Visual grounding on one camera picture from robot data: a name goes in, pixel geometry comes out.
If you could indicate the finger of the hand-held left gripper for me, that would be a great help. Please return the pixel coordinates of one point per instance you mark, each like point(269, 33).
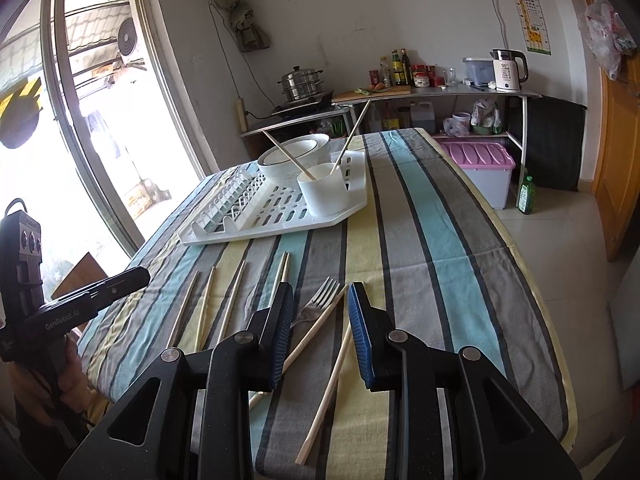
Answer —
point(120, 282)

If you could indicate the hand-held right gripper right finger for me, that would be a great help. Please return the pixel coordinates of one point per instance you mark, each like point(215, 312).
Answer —
point(360, 340)

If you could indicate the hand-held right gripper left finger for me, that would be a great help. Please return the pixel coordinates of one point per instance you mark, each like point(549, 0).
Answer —
point(281, 345)

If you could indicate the wooden chopstick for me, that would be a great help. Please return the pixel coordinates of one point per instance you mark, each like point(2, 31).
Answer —
point(320, 317)
point(287, 155)
point(182, 312)
point(325, 395)
point(281, 275)
point(352, 132)
point(231, 302)

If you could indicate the metal fork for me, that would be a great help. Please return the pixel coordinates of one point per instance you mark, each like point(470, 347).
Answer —
point(322, 295)

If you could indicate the white utensil cup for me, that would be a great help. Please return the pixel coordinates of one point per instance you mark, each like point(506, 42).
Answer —
point(325, 195)

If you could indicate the person's left hand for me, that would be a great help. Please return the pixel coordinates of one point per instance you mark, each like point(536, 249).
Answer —
point(75, 382)

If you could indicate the brown cardboard sheet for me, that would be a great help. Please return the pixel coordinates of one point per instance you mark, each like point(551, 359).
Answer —
point(80, 275)

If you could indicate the striped tablecloth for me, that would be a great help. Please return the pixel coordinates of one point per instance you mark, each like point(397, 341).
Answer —
point(425, 260)

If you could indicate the white plastic dish rack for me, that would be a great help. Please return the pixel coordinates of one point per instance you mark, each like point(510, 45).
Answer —
point(280, 217)

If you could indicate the white bowl black rim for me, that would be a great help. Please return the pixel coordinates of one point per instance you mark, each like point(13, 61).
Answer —
point(280, 172)

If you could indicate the white bowl floral print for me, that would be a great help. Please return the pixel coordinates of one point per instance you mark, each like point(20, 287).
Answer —
point(322, 147)

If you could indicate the beige power strip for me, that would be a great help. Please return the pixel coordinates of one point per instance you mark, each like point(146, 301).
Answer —
point(242, 117)

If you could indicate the pink lid storage box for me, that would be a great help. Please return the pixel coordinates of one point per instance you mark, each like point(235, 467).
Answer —
point(480, 160)

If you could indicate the green bottle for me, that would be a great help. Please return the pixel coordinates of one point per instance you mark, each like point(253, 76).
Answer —
point(525, 197)

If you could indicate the white plastic jug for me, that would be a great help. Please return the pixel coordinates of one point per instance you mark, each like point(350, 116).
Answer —
point(422, 116)

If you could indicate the plastic bag under shelf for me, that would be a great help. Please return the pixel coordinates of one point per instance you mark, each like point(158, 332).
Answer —
point(457, 125)

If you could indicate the black induction cooker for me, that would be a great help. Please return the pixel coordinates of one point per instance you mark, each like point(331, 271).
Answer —
point(305, 106)

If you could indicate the outdoor fan unit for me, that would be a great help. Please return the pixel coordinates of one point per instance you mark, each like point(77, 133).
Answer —
point(127, 37)

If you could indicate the wooden cutting board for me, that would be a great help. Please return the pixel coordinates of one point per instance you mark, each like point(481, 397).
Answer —
point(370, 93)

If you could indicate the steel steamer pot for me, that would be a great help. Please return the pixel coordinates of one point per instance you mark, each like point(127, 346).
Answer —
point(300, 82)

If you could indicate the steel shelf table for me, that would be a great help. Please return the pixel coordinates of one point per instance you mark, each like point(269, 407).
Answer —
point(450, 91)

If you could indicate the red lid sauce jar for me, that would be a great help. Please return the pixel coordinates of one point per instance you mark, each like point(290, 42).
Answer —
point(421, 77)

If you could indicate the dark sauce bottle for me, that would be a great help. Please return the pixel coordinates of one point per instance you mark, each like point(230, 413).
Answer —
point(396, 70)
point(406, 70)

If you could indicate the clear drinking glass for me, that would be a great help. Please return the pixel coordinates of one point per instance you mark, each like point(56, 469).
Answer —
point(451, 76)

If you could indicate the hanging grey cloth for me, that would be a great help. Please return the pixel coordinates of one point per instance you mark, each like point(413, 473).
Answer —
point(247, 25)

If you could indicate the clear water container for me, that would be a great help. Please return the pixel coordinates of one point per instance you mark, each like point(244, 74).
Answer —
point(477, 72)

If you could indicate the white electric kettle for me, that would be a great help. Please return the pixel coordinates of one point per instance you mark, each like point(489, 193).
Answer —
point(506, 72)

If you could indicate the wooden door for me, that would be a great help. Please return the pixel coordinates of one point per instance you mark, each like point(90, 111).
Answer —
point(620, 160)

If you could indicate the hanging plastic bag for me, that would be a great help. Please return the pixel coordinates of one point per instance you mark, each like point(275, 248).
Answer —
point(607, 35)

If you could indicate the window frame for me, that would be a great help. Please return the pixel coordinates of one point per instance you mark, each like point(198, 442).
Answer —
point(150, 85)

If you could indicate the wall poster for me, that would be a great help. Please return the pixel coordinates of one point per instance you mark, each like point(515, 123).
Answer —
point(530, 10)

